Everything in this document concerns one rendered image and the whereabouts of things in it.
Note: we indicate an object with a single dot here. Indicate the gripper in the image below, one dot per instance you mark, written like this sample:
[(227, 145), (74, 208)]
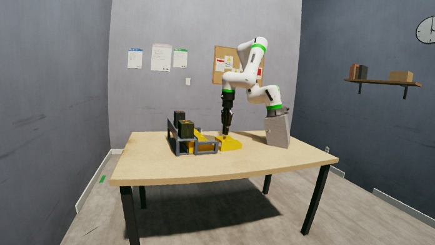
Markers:
[(226, 116)]

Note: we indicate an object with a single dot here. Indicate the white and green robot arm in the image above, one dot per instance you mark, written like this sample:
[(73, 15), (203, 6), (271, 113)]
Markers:
[(250, 58)]

